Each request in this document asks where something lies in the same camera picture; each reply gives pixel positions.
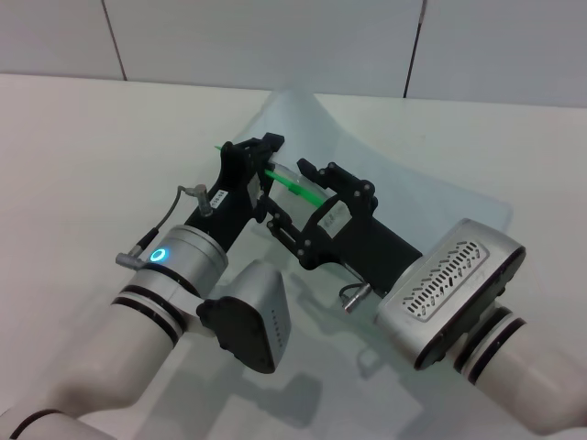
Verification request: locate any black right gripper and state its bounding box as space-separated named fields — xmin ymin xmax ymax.
xmin=268 ymin=159 xmax=423 ymax=299

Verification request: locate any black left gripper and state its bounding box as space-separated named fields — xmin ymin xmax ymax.
xmin=183 ymin=131 xmax=285 ymax=253

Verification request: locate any clear document bag green zipper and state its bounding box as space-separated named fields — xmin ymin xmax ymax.
xmin=213 ymin=89 xmax=515 ymax=409

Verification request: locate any grey left gripper cable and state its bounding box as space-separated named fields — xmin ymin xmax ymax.
xmin=115 ymin=182 xmax=221 ymax=268

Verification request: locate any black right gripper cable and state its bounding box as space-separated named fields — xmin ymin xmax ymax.
xmin=338 ymin=282 xmax=375 ymax=314

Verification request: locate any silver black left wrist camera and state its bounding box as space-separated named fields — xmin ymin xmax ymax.
xmin=195 ymin=258 xmax=294 ymax=375

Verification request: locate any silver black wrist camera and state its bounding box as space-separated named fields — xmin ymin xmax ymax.
xmin=195 ymin=258 xmax=294 ymax=375
xmin=374 ymin=218 xmax=527 ymax=371

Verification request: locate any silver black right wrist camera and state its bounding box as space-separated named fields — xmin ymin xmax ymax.
xmin=374 ymin=218 xmax=527 ymax=371

